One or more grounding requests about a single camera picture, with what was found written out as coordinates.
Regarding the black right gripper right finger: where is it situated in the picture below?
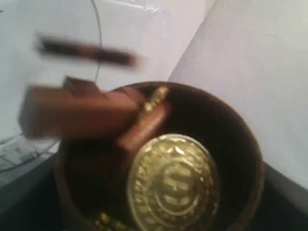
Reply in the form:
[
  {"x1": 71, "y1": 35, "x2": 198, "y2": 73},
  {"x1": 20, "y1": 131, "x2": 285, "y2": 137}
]
[{"x1": 250, "y1": 164, "x2": 308, "y2": 231}]

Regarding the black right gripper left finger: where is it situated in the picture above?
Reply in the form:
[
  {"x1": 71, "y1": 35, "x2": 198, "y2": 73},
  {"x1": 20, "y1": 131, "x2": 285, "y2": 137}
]
[{"x1": 0, "y1": 152, "x2": 63, "y2": 231}]

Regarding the brown wooden cup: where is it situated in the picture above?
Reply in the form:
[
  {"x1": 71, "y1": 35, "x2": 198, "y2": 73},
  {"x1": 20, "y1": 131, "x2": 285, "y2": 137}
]
[{"x1": 54, "y1": 82, "x2": 265, "y2": 231}]

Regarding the large gold coin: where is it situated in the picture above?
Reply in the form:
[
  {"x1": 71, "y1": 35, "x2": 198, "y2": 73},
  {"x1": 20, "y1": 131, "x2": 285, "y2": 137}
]
[{"x1": 127, "y1": 134, "x2": 220, "y2": 231}]

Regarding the clear plastic shaker cup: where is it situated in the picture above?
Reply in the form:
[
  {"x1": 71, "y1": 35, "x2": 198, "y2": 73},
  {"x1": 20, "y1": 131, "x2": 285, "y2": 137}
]
[{"x1": 0, "y1": 0, "x2": 174, "y2": 172}]

